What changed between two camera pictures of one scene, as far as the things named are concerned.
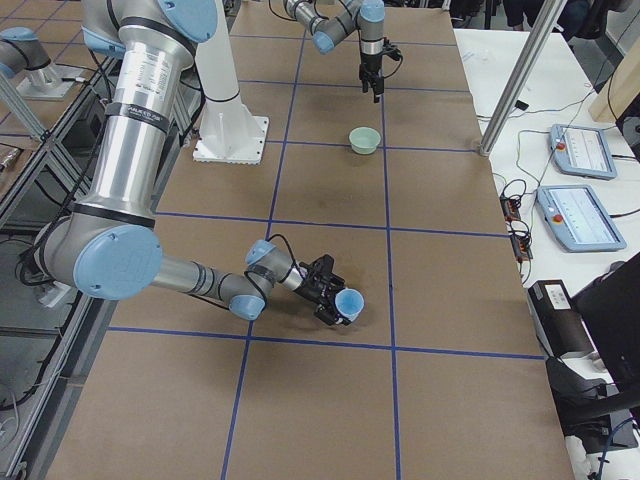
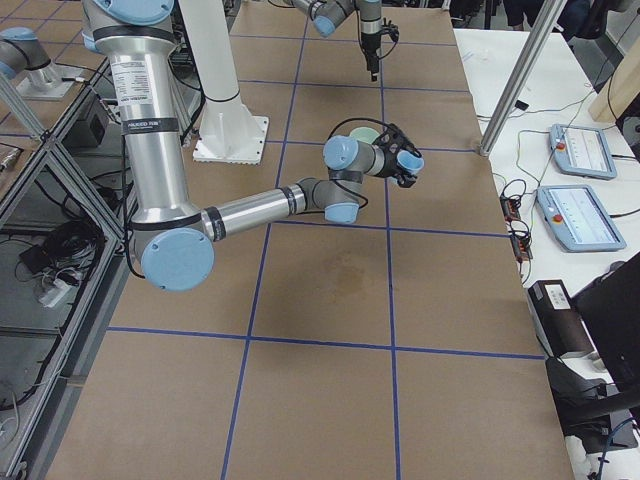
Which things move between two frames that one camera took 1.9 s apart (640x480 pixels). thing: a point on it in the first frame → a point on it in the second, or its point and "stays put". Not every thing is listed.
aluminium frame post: (550, 13) stays put
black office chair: (598, 415) stays put
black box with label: (556, 319) stays put
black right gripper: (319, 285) → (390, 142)
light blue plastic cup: (349, 303) → (410, 161)
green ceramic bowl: (364, 140) stays put
